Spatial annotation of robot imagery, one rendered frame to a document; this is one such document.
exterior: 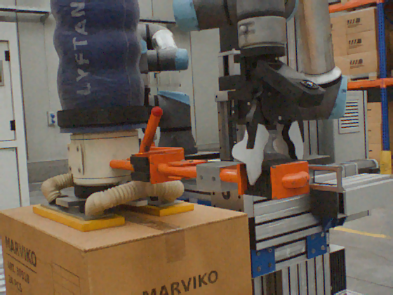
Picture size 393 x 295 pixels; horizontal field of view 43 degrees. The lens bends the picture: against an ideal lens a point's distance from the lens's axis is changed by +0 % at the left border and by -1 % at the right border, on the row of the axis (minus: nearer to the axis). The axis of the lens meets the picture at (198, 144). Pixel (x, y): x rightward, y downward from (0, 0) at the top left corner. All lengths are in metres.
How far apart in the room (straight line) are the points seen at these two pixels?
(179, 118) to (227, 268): 0.77
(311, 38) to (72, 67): 0.59
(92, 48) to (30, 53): 9.87
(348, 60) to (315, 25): 8.04
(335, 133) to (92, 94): 0.93
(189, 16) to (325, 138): 1.00
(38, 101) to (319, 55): 9.88
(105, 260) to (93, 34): 0.52
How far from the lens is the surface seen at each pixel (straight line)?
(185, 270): 1.08
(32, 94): 10.96
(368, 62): 9.10
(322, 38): 1.32
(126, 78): 1.20
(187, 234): 1.06
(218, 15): 0.91
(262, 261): 1.42
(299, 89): 0.71
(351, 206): 1.43
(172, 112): 1.77
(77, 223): 1.12
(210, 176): 0.87
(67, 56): 1.23
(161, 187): 1.14
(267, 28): 0.77
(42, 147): 10.99
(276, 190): 0.74
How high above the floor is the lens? 1.18
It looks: 3 degrees down
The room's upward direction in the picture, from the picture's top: 3 degrees counter-clockwise
